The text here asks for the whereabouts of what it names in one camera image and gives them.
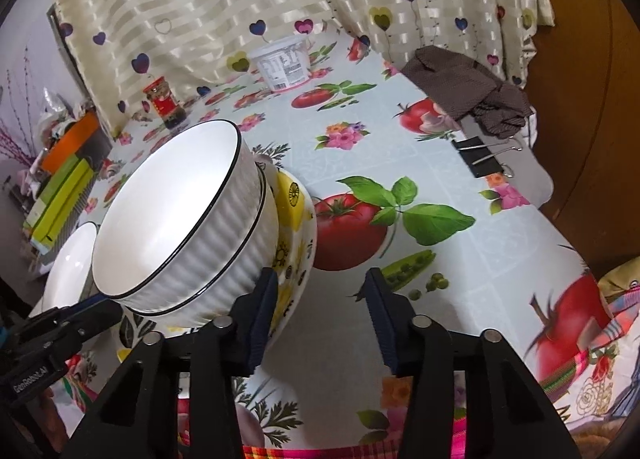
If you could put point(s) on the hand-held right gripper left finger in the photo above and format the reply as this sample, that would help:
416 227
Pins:
260 324

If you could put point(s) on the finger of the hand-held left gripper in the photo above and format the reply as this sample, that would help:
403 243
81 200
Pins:
50 331
95 309

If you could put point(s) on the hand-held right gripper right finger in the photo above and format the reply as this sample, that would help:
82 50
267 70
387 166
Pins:
382 324

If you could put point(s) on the white ribbed bowl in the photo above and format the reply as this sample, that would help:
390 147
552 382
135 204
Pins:
235 284
165 209

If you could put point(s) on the large white black-rimmed plate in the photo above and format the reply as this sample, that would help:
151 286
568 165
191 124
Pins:
70 259

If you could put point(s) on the yellow floral bowl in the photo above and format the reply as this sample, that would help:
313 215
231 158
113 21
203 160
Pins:
295 219

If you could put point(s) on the lime green box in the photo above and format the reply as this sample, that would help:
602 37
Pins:
52 224
60 189

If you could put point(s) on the vegetable print tablecloth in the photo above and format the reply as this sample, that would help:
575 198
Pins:
475 264

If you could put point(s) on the pink green plaid cloth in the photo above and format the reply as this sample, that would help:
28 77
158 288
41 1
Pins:
310 453

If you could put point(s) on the black binder clip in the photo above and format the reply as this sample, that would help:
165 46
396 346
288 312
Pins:
480 159

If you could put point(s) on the purple dried flower branches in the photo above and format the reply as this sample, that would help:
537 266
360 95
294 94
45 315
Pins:
15 124

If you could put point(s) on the clear plastic bag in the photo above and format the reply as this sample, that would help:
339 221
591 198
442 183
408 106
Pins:
65 106

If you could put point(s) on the red label sauce jar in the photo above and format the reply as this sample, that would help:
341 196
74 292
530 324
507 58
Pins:
165 101

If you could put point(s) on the brown dotted cloth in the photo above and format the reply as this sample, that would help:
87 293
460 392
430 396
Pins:
450 79

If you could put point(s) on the white plastic tub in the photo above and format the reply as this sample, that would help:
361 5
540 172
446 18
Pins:
280 64

